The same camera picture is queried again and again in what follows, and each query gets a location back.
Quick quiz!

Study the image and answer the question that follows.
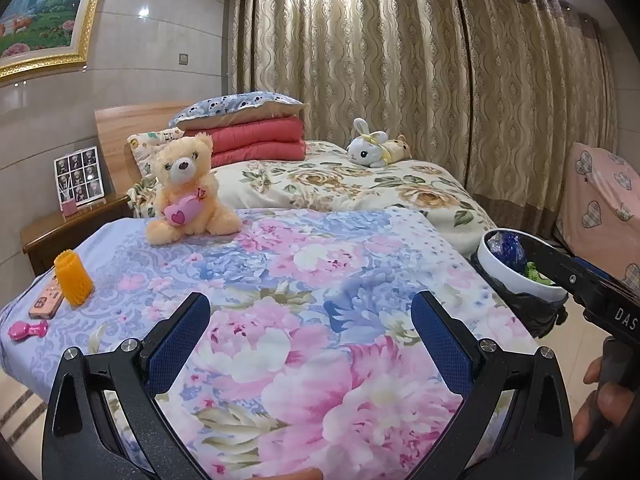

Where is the gold framed landscape painting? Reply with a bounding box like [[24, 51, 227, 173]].
[[0, 0, 113, 85]]

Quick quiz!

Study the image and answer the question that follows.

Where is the person's right hand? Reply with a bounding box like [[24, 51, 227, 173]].
[[571, 357, 640, 446]]

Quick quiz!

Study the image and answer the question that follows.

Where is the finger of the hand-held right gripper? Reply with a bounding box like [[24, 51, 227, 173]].
[[520, 240, 603, 306], [570, 256, 640, 301]]

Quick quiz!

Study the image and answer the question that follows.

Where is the blue wrapper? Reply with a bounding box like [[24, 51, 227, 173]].
[[492, 232, 526, 271]]

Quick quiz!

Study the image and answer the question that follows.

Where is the dotted blue pillow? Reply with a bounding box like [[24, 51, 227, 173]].
[[168, 91, 306, 132]]

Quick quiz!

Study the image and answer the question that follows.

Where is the pink blue floral bed sheet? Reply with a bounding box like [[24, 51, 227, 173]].
[[0, 205, 538, 480]]

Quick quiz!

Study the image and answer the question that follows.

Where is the cream floral duvet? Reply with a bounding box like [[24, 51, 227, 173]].
[[127, 140, 498, 256]]

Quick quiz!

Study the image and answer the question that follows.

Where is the brown bear plush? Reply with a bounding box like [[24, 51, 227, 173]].
[[385, 134, 413, 162]]

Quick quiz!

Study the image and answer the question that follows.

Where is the white trash bin black bag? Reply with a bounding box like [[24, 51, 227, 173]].
[[470, 252, 568, 339]]

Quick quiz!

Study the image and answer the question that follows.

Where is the small pink toy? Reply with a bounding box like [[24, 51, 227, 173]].
[[7, 320, 49, 345]]

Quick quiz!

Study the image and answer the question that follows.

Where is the folded red quilt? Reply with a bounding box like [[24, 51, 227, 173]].
[[182, 115, 307, 170]]

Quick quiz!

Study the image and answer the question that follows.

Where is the white rabbit plush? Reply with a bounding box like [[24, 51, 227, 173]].
[[347, 118, 392, 168]]

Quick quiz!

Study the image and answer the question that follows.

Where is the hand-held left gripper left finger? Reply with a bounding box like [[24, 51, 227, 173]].
[[42, 291, 212, 480]]

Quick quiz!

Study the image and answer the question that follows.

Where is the wooden nightstand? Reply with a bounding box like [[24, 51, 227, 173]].
[[20, 194, 133, 277]]

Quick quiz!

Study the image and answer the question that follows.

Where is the pink reed diffuser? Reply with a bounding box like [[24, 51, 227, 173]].
[[57, 180, 78, 217]]

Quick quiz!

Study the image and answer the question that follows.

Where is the pink heart print cloth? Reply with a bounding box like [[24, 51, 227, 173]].
[[555, 142, 640, 286]]

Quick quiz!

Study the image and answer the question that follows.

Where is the wooden headboard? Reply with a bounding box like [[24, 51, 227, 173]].
[[95, 100, 193, 218]]

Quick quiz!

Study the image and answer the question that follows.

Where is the beige patterned curtain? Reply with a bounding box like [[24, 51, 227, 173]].
[[227, 0, 621, 238]]

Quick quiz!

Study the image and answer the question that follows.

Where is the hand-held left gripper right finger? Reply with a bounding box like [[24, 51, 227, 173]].
[[410, 290, 576, 480]]

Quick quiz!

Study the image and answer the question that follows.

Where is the small floral pillow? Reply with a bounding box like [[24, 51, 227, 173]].
[[126, 127, 186, 181]]

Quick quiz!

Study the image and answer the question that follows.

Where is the beige teddy bear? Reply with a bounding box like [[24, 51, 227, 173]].
[[146, 131, 242, 246]]

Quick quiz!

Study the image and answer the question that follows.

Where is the photo collage frame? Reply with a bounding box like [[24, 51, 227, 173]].
[[54, 146, 107, 208]]

